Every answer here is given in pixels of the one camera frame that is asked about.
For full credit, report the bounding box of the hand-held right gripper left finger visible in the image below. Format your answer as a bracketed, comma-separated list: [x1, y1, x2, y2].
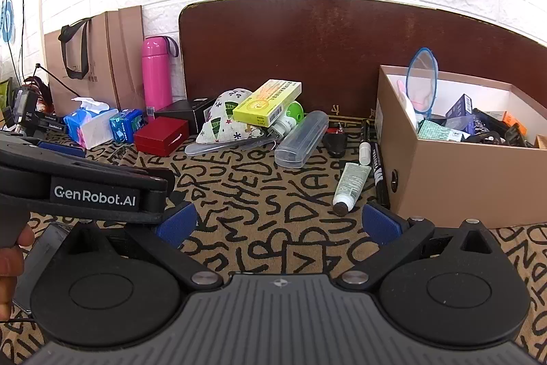
[55, 201, 225, 291]

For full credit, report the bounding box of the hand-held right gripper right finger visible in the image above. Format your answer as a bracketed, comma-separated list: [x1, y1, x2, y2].
[336, 200, 502, 291]

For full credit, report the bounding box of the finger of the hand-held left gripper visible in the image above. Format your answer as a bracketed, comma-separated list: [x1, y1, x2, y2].
[26, 138, 88, 159]

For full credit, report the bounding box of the cardboard box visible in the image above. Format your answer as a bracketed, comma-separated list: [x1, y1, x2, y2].
[376, 65, 547, 230]

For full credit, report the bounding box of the black key fob red tag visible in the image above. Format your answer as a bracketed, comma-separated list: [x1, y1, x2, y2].
[321, 125, 348, 159]

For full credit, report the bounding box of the yellow medicine box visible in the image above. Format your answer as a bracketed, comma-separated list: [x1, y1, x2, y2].
[233, 79, 302, 128]

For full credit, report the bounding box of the letter-print covered desktop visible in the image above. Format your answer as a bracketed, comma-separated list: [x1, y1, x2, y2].
[0, 115, 547, 365]

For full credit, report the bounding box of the person's left hand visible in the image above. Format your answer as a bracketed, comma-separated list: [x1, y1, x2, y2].
[0, 224, 36, 322]

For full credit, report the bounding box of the blue tissue pack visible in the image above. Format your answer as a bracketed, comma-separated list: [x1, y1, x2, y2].
[64, 96, 119, 149]

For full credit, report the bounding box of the black marker pen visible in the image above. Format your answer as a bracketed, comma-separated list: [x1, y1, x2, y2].
[368, 142, 390, 209]

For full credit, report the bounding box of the white green tube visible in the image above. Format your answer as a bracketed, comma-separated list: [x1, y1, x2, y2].
[332, 162, 372, 217]

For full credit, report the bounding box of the black device with display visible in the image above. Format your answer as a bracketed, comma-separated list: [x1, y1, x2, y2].
[13, 88, 69, 135]

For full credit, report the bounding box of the blue green packet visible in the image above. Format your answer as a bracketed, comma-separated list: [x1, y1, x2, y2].
[109, 108, 145, 143]

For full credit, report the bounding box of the black white pen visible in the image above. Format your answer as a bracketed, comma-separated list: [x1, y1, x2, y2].
[358, 120, 372, 166]

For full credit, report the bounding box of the dark smartphone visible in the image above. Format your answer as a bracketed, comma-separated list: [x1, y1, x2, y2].
[13, 222, 71, 314]

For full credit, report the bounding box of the clear plastic tube case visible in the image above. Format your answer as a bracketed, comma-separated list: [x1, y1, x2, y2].
[185, 134, 278, 157]

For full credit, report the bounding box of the red box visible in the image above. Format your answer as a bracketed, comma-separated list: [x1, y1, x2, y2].
[134, 117, 190, 157]

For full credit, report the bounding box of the brown paper bag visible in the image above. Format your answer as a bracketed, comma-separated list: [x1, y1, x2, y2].
[44, 5, 148, 118]

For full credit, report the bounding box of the teal small box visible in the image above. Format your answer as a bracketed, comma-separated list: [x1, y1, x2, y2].
[416, 119, 466, 142]

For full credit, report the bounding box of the black box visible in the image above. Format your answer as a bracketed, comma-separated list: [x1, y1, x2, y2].
[154, 97, 218, 135]

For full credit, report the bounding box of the clear pen case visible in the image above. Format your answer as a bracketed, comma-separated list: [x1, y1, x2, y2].
[274, 110, 330, 169]

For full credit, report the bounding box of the pink thermos bottle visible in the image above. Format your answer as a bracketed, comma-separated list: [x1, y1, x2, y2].
[141, 35, 179, 114]

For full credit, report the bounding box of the pink white soft item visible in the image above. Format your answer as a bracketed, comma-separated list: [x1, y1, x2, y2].
[395, 78, 432, 122]

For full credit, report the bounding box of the green white bottle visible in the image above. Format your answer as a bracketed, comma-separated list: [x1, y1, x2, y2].
[268, 101, 305, 137]

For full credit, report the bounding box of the dark blue small box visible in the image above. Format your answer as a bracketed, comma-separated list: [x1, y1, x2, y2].
[445, 94, 475, 120]

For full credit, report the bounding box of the black plastic item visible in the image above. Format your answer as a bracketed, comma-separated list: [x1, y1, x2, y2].
[470, 123, 535, 147]

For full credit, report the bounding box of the dark brown wooden board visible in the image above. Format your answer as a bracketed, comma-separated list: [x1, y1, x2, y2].
[178, 0, 547, 122]

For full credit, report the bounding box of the printed white drawstring pouch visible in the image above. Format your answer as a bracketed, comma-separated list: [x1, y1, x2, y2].
[197, 88, 274, 145]

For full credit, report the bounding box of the black cable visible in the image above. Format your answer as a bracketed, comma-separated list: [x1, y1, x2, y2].
[5, 0, 31, 88]

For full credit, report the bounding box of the blue wall sticker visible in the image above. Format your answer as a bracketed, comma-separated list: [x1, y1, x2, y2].
[0, 0, 17, 45]

